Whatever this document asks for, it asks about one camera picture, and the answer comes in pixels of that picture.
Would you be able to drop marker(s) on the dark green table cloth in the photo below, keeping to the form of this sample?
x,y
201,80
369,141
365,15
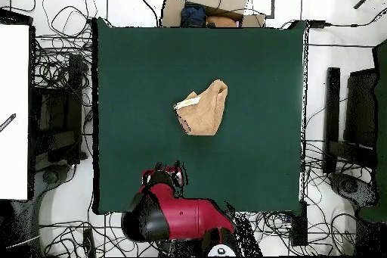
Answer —
x,y
136,58

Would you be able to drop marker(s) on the black power strip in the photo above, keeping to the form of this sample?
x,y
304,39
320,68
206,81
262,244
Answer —
x,y
299,227
89,241

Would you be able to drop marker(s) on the black marker pen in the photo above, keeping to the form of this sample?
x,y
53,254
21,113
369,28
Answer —
x,y
7,122

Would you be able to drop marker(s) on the tan terry towel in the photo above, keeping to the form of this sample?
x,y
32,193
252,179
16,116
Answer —
x,y
205,112

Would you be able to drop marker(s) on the black equipment stand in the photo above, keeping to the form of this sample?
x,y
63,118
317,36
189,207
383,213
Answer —
x,y
60,112

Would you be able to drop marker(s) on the white panel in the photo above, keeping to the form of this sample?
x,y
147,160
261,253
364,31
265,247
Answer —
x,y
13,103

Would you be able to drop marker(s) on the dark blue garment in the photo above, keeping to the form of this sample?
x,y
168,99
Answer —
x,y
193,16

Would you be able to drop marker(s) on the black power adapter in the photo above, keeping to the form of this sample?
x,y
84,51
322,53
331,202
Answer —
x,y
317,23

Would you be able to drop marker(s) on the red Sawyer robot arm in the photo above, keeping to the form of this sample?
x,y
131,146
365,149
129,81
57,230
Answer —
x,y
193,218

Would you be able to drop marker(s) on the orange garment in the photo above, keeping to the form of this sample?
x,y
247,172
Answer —
x,y
222,22

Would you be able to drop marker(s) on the black upright bar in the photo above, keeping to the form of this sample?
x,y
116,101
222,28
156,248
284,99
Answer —
x,y
332,103

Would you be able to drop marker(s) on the green cloth covered furniture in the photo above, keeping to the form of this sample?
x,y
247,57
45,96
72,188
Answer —
x,y
381,118

